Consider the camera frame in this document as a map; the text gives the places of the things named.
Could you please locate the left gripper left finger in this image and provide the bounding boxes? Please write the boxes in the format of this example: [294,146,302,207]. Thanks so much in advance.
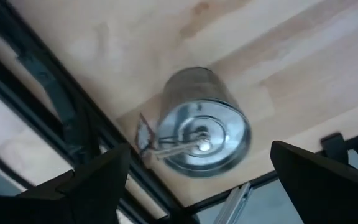
[0,143,131,224]

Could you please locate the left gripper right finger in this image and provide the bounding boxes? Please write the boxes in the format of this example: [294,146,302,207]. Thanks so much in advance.
[270,140,358,224]

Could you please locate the black table clamp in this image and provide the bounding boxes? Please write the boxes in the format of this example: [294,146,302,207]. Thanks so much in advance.
[320,132,346,156]

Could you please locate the silver metal bar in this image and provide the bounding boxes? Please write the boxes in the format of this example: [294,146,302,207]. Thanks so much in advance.
[213,182,253,224]

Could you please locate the galvanized metal can with lid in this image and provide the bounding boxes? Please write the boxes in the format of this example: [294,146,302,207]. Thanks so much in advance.
[135,67,253,179]

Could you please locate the black aluminium extrusion frame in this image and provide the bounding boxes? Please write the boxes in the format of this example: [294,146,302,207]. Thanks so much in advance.
[0,0,198,224]

